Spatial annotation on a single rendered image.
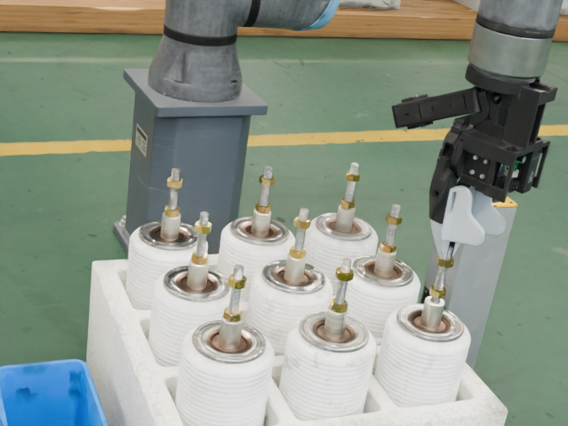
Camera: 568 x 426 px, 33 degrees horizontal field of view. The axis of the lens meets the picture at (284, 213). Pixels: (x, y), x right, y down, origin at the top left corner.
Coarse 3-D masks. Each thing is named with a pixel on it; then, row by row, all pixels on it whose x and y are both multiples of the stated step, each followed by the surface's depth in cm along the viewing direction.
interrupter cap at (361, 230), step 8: (320, 216) 127; (328, 216) 128; (336, 216) 128; (320, 224) 126; (328, 224) 126; (352, 224) 127; (360, 224) 127; (368, 224) 127; (328, 232) 123; (336, 232) 124; (344, 232) 125; (352, 232) 125; (360, 232) 125; (368, 232) 125; (344, 240) 123; (352, 240) 123; (360, 240) 124
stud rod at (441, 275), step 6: (450, 246) 103; (450, 252) 103; (450, 258) 103; (438, 270) 104; (444, 270) 104; (438, 276) 104; (444, 276) 104; (438, 282) 104; (444, 282) 104; (438, 288) 105; (432, 300) 105; (438, 300) 105
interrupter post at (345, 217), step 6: (342, 210) 124; (348, 210) 124; (354, 210) 125; (342, 216) 125; (348, 216) 124; (336, 222) 126; (342, 222) 125; (348, 222) 125; (336, 228) 126; (342, 228) 125; (348, 228) 125
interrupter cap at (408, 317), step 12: (408, 312) 108; (420, 312) 108; (444, 312) 109; (408, 324) 106; (420, 324) 106; (444, 324) 107; (456, 324) 107; (420, 336) 104; (432, 336) 104; (444, 336) 104; (456, 336) 104
